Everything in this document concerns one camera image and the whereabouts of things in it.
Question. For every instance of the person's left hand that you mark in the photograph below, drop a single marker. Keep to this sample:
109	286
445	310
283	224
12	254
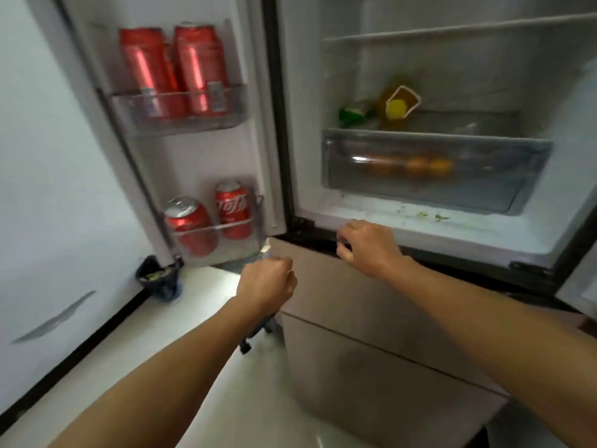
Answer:
268	286

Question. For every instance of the person's right hand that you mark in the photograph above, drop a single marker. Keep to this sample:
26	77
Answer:
375	249

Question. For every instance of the bunch of oranges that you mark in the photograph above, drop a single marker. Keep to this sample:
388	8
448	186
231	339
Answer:
417	165

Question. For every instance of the clear crisper drawer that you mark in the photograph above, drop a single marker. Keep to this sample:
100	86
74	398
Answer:
489	191

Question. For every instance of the pink refrigerator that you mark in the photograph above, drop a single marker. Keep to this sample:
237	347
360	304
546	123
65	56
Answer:
396	377

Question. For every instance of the green item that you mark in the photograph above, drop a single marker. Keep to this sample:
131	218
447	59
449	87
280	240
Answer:
354	116

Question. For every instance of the dark juice bottle green label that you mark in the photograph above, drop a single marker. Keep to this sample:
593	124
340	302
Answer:
396	107

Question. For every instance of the person's left forearm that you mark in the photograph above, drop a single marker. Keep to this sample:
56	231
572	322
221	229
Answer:
163	382

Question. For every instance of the person's right forearm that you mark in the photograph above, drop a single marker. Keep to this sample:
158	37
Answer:
503	331

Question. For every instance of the clear plastic door bin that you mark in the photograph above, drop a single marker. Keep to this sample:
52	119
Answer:
238	249
233	121

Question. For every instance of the blue bin with black liner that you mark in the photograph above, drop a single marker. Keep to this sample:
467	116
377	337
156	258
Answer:
161	279

